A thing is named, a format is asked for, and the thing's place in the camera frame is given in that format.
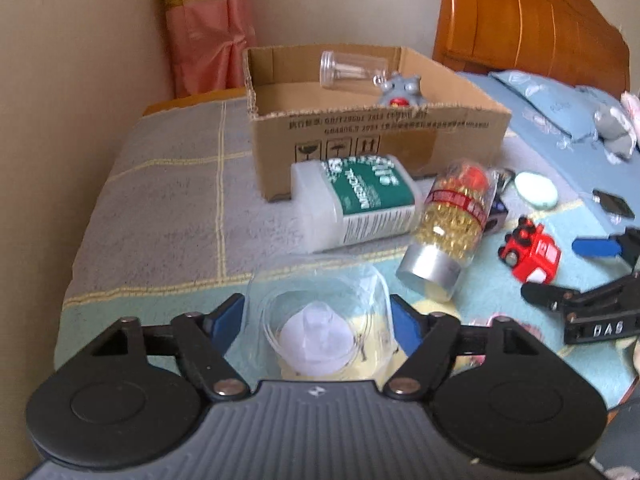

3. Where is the blue floral pillow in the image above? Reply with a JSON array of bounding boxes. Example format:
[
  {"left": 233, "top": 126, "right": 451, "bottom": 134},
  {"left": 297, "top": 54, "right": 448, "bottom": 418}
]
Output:
[{"left": 489, "top": 70, "right": 603, "bottom": 142}]

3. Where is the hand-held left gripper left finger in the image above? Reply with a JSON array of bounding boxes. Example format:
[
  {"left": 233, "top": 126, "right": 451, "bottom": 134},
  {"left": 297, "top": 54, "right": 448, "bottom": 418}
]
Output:
[{"left": 52, "top": 294, "right": 251, "bottom": 402}]

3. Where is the white bottle green label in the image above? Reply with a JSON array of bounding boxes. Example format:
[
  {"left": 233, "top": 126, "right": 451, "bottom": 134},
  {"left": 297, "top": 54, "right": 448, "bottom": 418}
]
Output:
[{"left": 290, "top": 154, "right": 423, "bottom": 253}]

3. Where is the red toy fire truck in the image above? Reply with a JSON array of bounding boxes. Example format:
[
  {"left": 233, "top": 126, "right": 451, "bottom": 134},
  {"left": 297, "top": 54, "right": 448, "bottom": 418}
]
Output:
[{"left": 497, "top": 216, "right": 562, "bottom": 285}]

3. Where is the capsule bottle silver cap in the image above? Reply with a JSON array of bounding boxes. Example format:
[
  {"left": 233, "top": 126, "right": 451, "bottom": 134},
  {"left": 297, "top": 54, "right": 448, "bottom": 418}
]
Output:
[{"left": 396, "top": 160, "right": 501, "bottom": 303}]

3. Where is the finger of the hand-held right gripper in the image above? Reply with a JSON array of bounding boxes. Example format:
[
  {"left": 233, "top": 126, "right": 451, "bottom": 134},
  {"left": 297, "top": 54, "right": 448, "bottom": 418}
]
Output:
[
  {"left": 571, "top": 227, "right": 640, "bottom": 268},
  {"left": 520, "top": 272, "right": 640, "bottom": 317}
]

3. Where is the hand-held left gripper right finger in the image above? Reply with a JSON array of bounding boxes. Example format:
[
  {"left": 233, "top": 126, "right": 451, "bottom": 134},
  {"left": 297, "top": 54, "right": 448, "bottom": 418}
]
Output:
[{"left": 382, "top": 294, "right": 572, "bottom": 404}]

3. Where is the orange wooden bed rail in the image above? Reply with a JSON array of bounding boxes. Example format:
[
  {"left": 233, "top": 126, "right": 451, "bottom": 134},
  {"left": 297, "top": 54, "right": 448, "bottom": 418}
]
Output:
[{"left": 142, "top": 87, "right": 248, "bottom": 117}]

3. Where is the blue floral quilt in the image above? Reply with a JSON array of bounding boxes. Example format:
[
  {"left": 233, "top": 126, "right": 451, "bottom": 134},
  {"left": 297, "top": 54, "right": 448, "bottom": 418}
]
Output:
[{"left": 455, "top": 71, "right": 640, "bottom": 241}]

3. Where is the clear plastic jar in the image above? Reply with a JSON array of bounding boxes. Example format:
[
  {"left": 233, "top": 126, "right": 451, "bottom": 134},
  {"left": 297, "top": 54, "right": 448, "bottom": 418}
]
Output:
[{"left": 320, "top": 51, "right": 390, "bottom": 92}]

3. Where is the clear plastic container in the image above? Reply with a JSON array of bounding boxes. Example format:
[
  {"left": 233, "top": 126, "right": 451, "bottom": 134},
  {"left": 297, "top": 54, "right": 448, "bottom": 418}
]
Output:
[{"left": 245, "top": 255, "right": 396, "bottom": 378}]

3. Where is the wooden headboard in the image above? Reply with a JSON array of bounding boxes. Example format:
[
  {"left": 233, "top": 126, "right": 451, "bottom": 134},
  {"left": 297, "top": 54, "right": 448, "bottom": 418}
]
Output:
[{"left": 432, "top": 0, "right": 632, "bottom": 96}]

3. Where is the pink curtain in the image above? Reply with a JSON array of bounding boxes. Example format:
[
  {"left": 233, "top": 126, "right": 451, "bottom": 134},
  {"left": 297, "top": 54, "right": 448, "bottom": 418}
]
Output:
[{"left": 160, "top": 0, "right": 258, "bottom": 98}]

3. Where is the cardboard box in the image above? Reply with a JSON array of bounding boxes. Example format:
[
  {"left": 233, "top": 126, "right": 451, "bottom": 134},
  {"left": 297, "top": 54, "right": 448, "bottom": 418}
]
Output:
[{"left": 242, "top": 46, "right": 513, "bottom": 203}]

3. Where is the black phone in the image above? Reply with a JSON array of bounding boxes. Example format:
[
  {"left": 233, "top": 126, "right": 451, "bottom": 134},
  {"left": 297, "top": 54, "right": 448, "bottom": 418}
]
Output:
[{"left": 592, "top": 189, "right": 637, "bottom": 220}]

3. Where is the grey toy figure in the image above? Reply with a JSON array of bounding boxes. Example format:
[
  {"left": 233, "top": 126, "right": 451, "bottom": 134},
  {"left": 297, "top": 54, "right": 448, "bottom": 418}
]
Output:
[{"left": 376, "top": 72, "right": 426, "bottom": 110}]

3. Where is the grey plush toy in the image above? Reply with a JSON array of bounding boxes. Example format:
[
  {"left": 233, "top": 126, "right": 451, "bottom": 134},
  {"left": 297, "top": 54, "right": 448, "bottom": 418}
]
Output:
[{"left": 594, "top": 105, "right": 638, "bottom": 160}]

